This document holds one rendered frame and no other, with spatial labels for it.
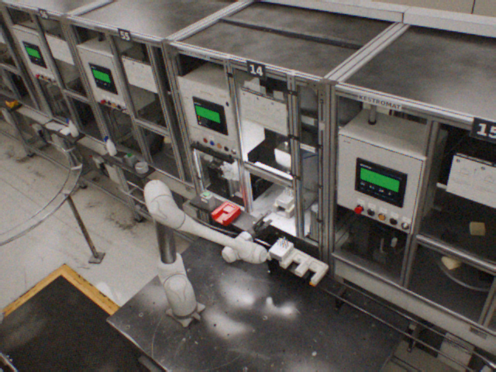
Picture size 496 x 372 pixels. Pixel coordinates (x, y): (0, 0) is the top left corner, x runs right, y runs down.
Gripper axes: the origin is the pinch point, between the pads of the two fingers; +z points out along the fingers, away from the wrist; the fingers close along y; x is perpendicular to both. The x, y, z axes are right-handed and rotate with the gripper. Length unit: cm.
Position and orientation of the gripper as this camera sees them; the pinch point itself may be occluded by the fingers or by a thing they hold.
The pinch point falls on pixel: (268, 217)
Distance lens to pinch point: 291.4
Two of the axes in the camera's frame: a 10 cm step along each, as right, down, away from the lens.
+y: -1.0, -7.6, -6.4
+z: 6.3, -5.4, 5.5
